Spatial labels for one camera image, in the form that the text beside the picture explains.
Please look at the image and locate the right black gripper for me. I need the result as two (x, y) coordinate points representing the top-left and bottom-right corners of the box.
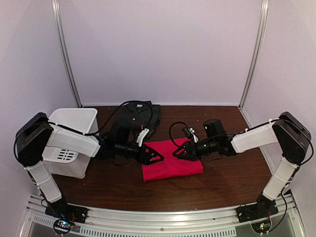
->
(173, 138), (218, 161)

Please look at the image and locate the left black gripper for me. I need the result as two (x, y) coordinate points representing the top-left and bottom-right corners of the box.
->
(115, 142), (164, 166)

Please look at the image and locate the red garment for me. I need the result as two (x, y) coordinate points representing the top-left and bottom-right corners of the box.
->
(142, 140), (203, 182)

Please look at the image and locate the dark pinstriped shirt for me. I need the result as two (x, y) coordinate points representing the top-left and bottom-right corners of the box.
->
(113, 101), (161, 140)

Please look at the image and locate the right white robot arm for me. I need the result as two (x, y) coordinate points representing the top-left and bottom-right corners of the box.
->
(173, 112), (314, 218)

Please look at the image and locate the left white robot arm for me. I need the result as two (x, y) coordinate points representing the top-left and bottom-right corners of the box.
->
(13, 113), (164, 219)

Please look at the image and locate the white plastic laundry bin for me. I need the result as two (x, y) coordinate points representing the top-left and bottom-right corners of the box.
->
(42, 108), (100, 179)

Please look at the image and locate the right round circuit board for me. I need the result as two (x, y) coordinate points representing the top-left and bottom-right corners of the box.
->
(251, 219), (272, 235)

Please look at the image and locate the round circuit board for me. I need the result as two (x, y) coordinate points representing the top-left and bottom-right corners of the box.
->
(251, 219), (272, 235)
(53, 219), (74, 235)

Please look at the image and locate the left round circuit board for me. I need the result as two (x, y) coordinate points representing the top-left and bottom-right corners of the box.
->
(53, 219), (74, 235)

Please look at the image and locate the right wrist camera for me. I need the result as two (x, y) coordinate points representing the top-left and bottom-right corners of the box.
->
(182, 126), (199, 143)

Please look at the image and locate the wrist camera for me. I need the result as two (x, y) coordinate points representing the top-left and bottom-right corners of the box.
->
(182, 126), (199, 143)
(136, 128), (150, 147)

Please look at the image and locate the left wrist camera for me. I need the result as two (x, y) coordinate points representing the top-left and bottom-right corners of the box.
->
(136, 128), (150, 147)

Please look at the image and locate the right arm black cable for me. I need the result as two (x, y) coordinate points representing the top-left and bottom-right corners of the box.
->
(169, 121), (188, 149)

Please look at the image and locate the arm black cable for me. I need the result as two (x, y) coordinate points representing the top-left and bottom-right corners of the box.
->
(169, 121), (188, 149)
(81, 100), (154, 139)

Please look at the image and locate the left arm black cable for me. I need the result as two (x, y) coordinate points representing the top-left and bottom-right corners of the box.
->
(81, 100), (154, 139)

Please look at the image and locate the front aluminium rail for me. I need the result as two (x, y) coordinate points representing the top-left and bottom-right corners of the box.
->
(17, 195), (306, 237)

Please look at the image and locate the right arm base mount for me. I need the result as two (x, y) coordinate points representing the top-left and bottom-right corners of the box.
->
(236, 194), (278, 223)

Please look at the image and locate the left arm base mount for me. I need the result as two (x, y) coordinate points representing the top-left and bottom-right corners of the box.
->
(45, 195), (88, 224)

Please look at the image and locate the right aluminium frame post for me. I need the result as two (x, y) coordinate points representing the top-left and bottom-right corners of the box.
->
(238, 0), (269, 110)

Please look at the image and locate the aluminium frame post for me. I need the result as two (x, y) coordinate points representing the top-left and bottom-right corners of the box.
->
(238, 0), (269, 110)
(51, 0), (83, 108)

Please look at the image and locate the left aluminium frame post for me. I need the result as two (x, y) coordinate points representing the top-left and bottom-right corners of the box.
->
(51, 0), (83, 108)

